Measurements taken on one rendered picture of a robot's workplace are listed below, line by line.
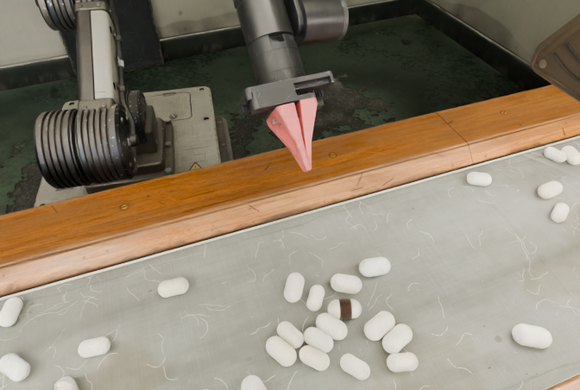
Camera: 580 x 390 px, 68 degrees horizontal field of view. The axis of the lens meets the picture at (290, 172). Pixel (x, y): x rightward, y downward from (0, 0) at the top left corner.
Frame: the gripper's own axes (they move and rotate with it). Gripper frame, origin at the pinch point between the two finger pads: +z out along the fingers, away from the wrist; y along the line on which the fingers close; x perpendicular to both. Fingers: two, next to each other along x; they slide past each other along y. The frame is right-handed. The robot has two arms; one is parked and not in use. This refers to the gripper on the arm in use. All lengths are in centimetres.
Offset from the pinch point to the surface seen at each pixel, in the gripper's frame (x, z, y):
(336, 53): 172, -72, 86
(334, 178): 10.8, 2.0, 6.8
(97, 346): 2.6, 12.6, -26.0
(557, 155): 7.5, 7.8, 41.4
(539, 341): -7.0, 24.6, 16.9
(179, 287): 5.2, 9.6, -17.0
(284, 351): -2.2, 18.1, -8.3
